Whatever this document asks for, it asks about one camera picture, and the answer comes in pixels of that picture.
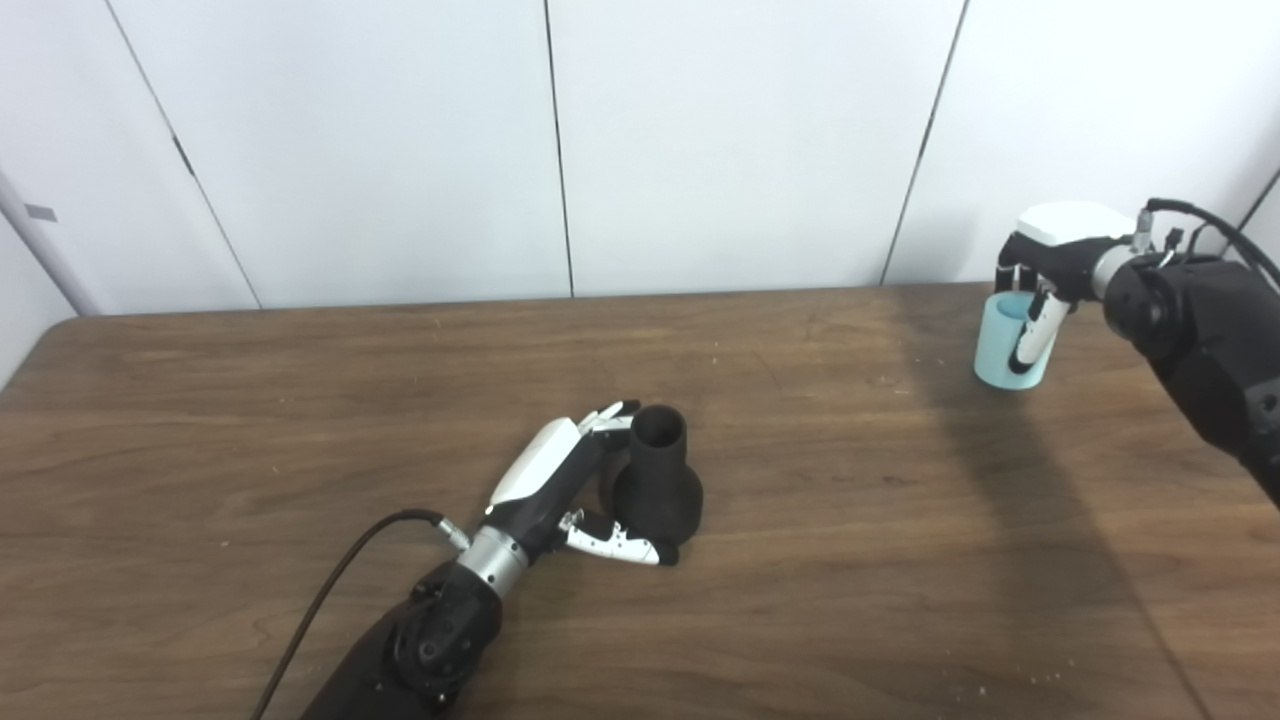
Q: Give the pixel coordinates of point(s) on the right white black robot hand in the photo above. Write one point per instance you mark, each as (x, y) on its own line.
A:
(1065, 240)

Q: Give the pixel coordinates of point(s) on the black flared nozzle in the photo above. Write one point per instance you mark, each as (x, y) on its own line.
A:
(655, 490)

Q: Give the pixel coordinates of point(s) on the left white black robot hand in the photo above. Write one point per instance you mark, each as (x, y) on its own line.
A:
(545, 475)

